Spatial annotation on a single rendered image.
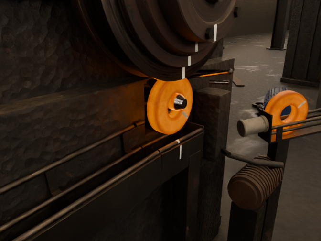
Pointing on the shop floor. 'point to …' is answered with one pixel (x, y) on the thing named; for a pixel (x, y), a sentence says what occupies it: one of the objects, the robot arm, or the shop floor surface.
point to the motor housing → (251, 199)
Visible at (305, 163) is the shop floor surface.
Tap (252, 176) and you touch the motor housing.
